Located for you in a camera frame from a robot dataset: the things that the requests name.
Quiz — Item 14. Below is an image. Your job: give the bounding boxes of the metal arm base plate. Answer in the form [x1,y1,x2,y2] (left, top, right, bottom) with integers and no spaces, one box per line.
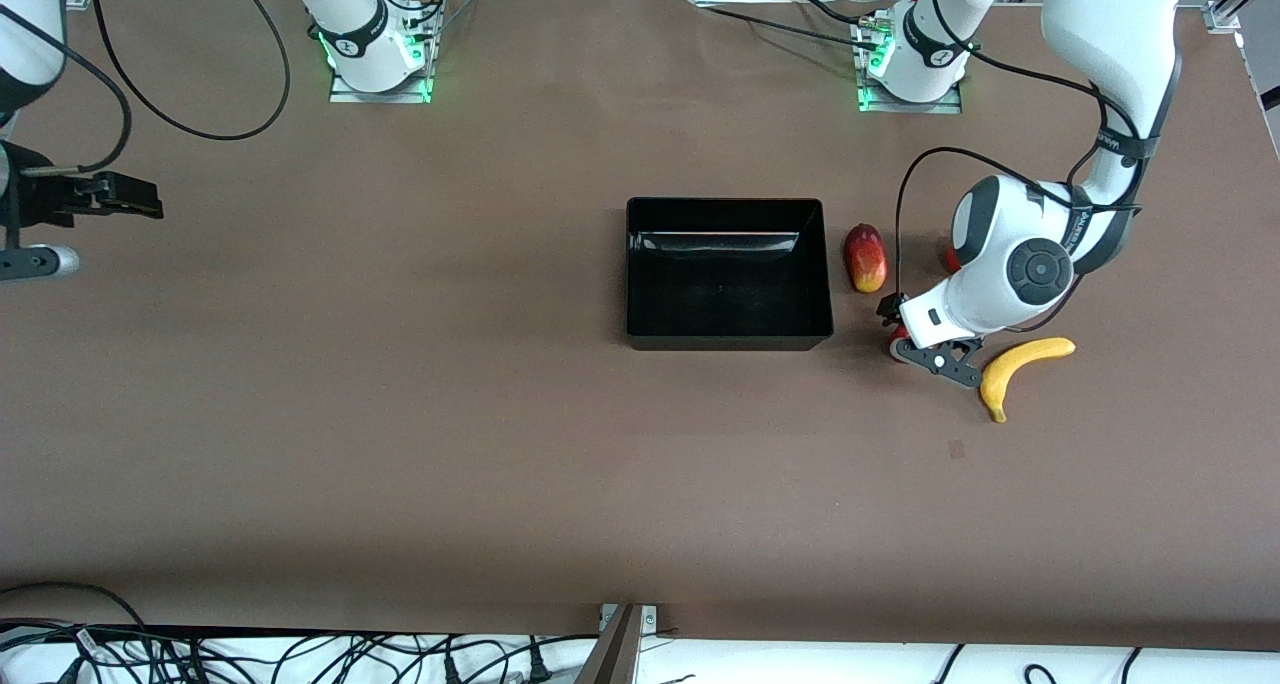
[857,84,964,115]
[328,72,434,104]

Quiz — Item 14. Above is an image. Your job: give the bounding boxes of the black cable on table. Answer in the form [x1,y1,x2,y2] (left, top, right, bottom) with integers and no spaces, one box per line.
[690,0,886,50]

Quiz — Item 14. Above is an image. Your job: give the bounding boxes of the dark grey camera beam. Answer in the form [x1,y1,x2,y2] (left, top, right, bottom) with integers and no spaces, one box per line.
[575,604,641,684]

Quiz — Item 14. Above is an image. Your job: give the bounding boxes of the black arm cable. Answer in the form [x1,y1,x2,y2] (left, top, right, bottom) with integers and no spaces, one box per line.
[894,0,1166,335]
[0,0,292,177]

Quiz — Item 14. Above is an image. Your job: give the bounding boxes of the small metal bracket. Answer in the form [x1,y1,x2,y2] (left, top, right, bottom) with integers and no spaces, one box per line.
[598,604,659,633]

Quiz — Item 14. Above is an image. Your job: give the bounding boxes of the yellow banana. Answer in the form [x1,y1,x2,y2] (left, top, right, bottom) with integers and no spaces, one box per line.
[979,337,1077,424]

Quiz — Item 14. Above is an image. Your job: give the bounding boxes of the red yellow mango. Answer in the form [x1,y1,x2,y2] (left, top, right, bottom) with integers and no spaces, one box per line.
[844,223,889,294]

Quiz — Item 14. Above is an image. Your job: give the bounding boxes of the black rectangular plastic box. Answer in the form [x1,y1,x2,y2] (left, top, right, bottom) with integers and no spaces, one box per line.
[625,197,835,352]

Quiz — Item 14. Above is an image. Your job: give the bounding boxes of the black floor cable bundle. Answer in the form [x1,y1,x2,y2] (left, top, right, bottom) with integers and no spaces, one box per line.
[0,582,561,684]

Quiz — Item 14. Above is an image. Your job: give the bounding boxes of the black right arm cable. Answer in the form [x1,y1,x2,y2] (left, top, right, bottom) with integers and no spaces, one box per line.
[0,0,292,177]

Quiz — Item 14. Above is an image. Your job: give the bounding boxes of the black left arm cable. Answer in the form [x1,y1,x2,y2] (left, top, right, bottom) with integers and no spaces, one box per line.
[894,0,1166,335]

